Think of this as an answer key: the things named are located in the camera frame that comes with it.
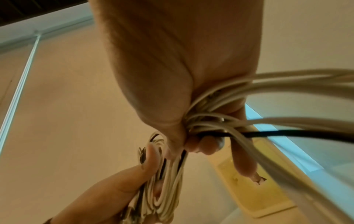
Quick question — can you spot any person's left hand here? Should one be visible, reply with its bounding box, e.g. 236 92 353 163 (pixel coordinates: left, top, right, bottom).
50 142 175 224

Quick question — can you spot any thin white rod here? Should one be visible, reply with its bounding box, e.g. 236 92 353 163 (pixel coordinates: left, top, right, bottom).
0 30 42 151

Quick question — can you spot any person's right hand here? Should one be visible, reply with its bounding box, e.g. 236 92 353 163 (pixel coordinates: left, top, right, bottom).
88 0 264 178

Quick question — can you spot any bundle of white cables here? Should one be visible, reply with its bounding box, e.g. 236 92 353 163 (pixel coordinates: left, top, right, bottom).
122 69 354 224

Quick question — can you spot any black cable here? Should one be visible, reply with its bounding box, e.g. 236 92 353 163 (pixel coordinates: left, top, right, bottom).
139 129 354 176

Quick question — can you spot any yellow rectangular ceiling panel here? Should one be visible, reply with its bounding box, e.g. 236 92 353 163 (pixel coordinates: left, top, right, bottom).
216 158 297 219

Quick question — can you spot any dark slatted vent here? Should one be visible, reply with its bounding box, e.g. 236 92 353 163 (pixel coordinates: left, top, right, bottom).
0 0 90 27

